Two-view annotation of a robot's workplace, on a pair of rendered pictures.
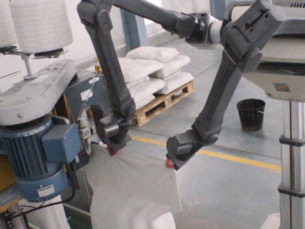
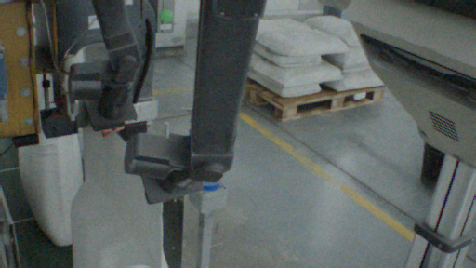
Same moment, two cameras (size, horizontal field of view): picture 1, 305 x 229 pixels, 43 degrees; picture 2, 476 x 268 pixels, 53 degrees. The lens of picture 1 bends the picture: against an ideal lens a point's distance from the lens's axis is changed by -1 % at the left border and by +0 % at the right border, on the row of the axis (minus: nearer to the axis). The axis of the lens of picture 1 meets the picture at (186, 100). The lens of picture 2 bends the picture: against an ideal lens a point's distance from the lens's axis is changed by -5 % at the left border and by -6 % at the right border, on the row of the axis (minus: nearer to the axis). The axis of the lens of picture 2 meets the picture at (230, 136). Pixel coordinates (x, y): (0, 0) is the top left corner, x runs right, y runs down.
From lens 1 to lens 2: 63 cm
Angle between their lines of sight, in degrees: 19
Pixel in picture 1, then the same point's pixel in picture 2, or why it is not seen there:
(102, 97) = not seen: hidden behind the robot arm
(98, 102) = not seen: hidden behind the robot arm
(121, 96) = (110, 33)
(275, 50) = (442, 39)
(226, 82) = (204, 38)
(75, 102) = (73, 28)
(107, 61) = not seen: outside the picture
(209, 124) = (196, 138)
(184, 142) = (148, 156)
